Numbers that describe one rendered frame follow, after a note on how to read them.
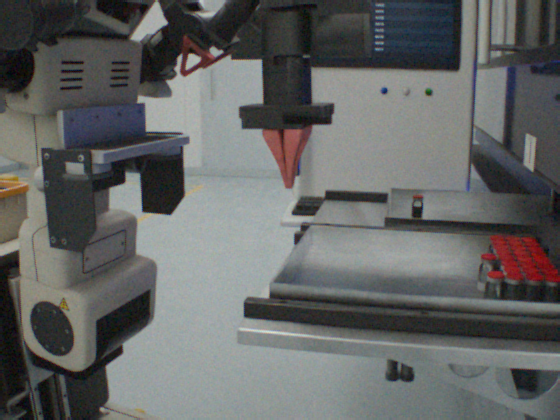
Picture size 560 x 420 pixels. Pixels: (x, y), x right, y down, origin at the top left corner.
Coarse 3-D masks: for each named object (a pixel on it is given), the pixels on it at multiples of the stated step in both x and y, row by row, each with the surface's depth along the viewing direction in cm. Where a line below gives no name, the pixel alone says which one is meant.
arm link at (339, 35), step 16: (272, 0) 57; (288, 0) 57; (304, 0) 58; (320, 0) 58; (336, 0) 58; (352, 0) 58; (368, 0) 58; (320, 16) 59; (336, 16) 58; (352, 16) 58; (368, 16) 58; (320, 32) 59; (336, 32) 58; (352, 32) 58; (368, 32) 58; (320, 48) 60; (336, 48) 60; (352, 48) 59; (368, 48) 59
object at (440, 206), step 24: (408, 192) 116; (432, 192) 115; (456, 192) 114; (480, 192) 113; (408, 216) 107; (432, 216) 107; (456, 216) 107; (480, 216) 107; (504, 216) 107; (528, 216) 106; (552, 216) 106; (552, 240) 87
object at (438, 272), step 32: (288, 256) 73; (320, 256) 83; (352, 256) 83; (384, 256) 83; (416, 256) 83; (448, 256) 83; (480, 256) 82; (288, 288) 63; (320, 288) 62; (352, 288) 71; (384, 288) 71; (416, 288) 70; (448, 288) 70
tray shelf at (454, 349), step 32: (352, 224) 102; (384, 224) 102; (256, 320) 62; (320, 352) 58; (352, 352) 57; (384, 352) 57; (416, 352) 56; (448, 352) 55; (480, 352) 54; (512, 352) 54; (544, 352) 53
